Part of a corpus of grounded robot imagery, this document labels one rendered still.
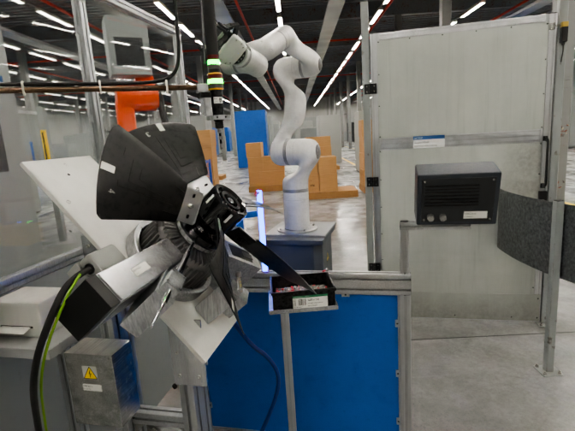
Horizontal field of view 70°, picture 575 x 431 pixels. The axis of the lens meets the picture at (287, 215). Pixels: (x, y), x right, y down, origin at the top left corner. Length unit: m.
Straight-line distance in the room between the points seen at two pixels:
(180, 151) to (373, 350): 1.04
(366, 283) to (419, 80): 1.71
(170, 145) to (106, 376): 0.66
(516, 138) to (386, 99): 0.86
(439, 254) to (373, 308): 1.51
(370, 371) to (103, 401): 0.98
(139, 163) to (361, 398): 1.29
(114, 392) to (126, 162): 0.65
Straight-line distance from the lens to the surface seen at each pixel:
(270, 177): 10.53
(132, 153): 1.01
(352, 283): 1.60
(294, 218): 1.89
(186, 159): 1.25
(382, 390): 1.82
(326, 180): 8.84
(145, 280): 0.97
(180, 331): 1.13
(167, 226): 1.15
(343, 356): 1.75
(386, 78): 2.95
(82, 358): 1.31
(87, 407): 1.39
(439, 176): 1.46
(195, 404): 1.33
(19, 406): 1.71
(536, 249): 2.72
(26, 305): 1.41
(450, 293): 3.20
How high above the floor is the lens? 1.39
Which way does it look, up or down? 11 degrees down
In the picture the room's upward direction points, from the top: 4 degrees counter-clockwise
